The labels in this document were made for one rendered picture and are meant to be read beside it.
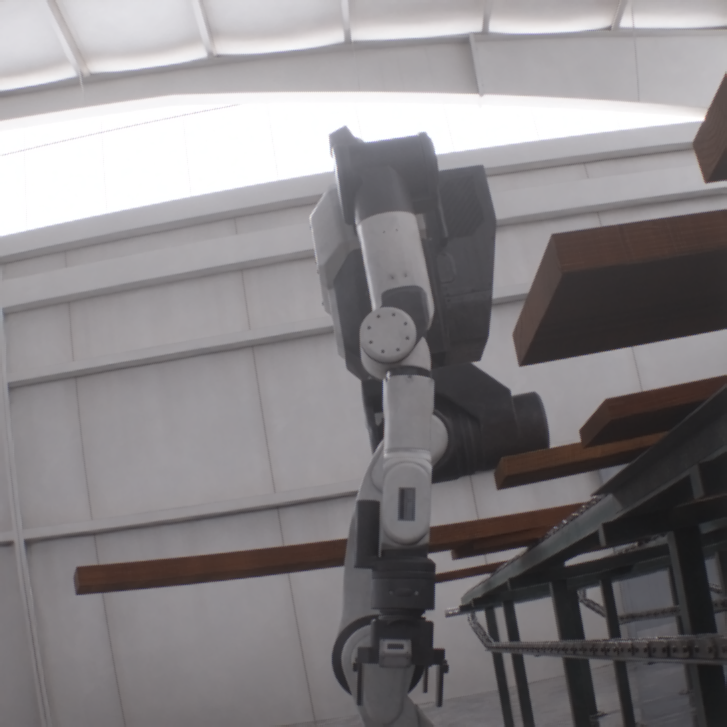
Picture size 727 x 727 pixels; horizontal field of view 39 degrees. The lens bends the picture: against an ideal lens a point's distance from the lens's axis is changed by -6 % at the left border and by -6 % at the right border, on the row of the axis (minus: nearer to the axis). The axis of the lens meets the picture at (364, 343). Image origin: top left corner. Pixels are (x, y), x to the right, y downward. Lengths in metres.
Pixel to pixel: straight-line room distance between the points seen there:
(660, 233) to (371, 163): 0.94
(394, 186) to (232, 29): 9.84
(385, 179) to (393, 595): 0.60
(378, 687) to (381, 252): 0.64
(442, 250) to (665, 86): 10.12
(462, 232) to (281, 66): 9.84
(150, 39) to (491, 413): 9.95
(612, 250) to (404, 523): 0.81
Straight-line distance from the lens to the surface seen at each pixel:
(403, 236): 1.56
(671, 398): 1.29
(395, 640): 1.45
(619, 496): 1.75
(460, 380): 1.70
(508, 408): 1.70
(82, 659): 10.45
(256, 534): 10.17
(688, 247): 0.72
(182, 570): 2.60
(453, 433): 1.68
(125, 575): 2.58
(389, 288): 1.53
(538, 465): 1.55
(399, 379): 1.50
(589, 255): 0.70
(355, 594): 1.66
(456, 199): 1.77
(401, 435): 1.49
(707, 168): 0.59
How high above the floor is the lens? 0.64
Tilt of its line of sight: 16 degrees up
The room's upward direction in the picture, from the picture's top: 10 degrees counter-clockwise
